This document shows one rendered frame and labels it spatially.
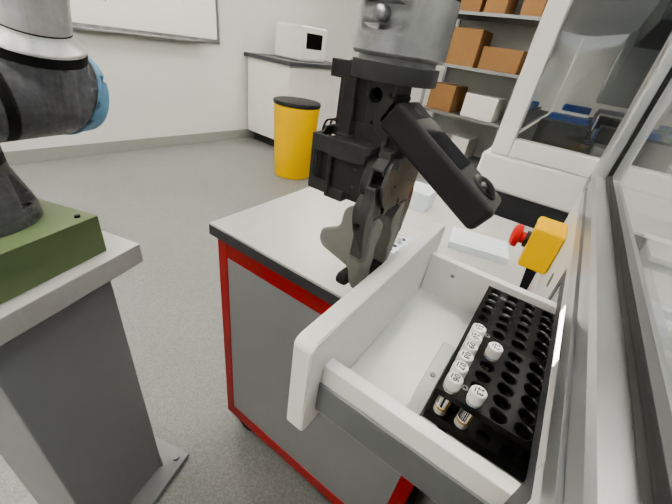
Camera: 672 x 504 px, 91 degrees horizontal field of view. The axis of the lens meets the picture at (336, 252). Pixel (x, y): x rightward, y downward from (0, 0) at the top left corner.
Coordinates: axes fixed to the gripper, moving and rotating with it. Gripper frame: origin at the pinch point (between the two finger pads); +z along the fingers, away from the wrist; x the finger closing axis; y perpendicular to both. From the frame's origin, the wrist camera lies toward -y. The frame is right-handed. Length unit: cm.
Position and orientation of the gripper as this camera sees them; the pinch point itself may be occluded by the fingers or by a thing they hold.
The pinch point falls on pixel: (371, 273)
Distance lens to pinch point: 36.9
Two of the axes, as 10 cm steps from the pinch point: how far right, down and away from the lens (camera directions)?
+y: -8.1, -4.0, 4.3
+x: -5.7, 3.7, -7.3
